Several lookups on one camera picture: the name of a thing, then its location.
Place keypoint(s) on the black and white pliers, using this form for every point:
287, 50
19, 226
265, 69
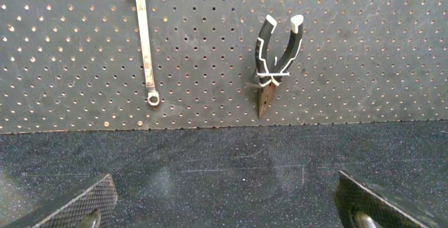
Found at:
266, 95

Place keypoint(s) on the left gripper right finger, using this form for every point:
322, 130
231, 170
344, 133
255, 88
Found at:
378, 203

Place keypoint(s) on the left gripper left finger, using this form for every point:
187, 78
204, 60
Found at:
80, 203

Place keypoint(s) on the black pegboard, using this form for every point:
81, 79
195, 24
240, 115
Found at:
210, 46

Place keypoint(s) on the wrench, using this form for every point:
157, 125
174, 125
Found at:
144, 46

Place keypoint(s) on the metal hook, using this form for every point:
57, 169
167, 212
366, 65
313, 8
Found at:
280, 74

